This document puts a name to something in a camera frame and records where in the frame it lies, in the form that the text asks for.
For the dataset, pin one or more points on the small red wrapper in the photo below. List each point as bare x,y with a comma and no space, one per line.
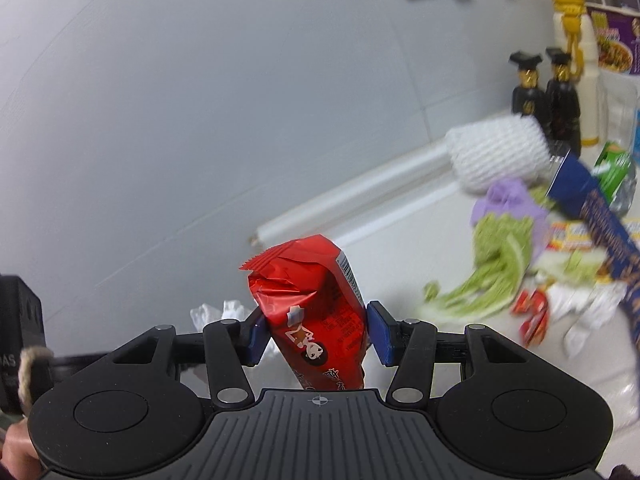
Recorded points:
532,317

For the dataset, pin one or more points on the green carton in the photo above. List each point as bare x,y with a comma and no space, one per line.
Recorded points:
612,167

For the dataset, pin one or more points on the crumpled white wrapper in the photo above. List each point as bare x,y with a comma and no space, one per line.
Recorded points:
590,305

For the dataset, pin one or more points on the green napa cabbage stalks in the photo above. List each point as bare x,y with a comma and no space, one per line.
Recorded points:
495,270

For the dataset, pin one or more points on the black sauce bottle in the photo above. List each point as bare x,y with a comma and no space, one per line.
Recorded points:
529,95
562,105

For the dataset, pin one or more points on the purple wrapper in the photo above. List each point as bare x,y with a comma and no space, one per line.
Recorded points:
505,202

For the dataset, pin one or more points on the white foam fruit net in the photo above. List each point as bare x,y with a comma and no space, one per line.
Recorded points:
495,155

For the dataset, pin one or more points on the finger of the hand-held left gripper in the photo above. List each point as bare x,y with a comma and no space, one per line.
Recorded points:
75,364

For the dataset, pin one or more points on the purple instant noodle cup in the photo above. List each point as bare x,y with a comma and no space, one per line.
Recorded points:
615,40

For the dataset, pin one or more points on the dark blue noodle bag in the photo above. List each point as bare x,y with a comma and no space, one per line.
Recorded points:
600,220

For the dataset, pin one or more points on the clear plastic container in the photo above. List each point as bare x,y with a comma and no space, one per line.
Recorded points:
617,110

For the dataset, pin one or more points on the crumpled white tissue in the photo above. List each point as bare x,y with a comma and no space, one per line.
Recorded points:
212,314

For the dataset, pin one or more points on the person's left hand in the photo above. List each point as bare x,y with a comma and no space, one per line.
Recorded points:
15,449

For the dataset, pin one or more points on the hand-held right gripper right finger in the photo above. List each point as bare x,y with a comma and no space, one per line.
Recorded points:
380,335

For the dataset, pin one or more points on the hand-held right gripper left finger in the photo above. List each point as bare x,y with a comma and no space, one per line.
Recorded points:
256,340

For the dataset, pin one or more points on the red snack bag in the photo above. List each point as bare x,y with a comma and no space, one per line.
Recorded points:
310,310

